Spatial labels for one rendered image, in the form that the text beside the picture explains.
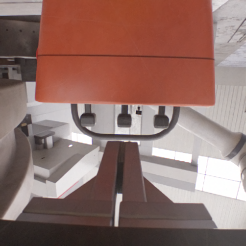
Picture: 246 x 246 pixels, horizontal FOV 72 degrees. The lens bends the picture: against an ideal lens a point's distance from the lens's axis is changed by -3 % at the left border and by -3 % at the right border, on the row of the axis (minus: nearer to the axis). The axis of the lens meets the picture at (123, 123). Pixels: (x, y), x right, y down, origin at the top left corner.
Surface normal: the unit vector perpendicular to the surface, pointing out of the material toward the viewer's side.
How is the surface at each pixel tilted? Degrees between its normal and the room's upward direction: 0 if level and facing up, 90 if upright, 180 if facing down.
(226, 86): 90
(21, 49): 90
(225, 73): 90
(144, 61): 97
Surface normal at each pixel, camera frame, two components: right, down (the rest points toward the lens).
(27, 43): 0.36, 0.26
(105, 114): -0.40, 0.23
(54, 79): -0.03, 0.14
